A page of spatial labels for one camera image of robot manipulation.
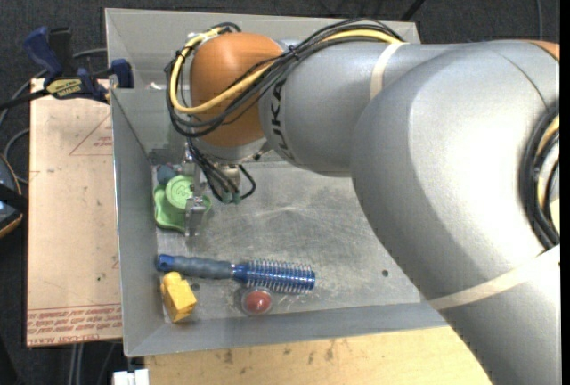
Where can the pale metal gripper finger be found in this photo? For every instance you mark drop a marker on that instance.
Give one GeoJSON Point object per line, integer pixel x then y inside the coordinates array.
{"type": "Point", "coordinates": [202, 216]}
{"type": "Point", "coordinates": [190, 218]}

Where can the green round toy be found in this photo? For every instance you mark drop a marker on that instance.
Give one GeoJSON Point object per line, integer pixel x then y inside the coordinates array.
{"type": "Point", "coordinates": [171, 205]}

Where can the grey-blue small lump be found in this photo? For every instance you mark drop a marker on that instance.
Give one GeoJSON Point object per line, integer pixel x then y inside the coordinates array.
{"type": "Point", "coordinates": [165, 173]}

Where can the yellow block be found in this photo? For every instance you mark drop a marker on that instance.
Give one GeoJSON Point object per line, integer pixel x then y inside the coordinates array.
{"type": "Point", "coordinates": [178, 296]}

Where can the grey metal bin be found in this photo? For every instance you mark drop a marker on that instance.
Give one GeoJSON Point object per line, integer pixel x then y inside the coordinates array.
{"type": "Point", "coordinates": [285, 231]}

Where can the red dome in clear shell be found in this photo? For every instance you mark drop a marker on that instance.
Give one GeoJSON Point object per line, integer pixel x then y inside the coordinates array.
{"type": "Point", "coordinates": [257, 301]}

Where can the brown cardboard board red print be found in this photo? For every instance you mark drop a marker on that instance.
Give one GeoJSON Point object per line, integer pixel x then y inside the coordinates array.
{"type": "Point", "coordinates": [71, 218]}

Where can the black cylinder on white bracket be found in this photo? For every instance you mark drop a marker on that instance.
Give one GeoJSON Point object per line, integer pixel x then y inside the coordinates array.
{"type": "Point", "coordinates": [257, 156]}

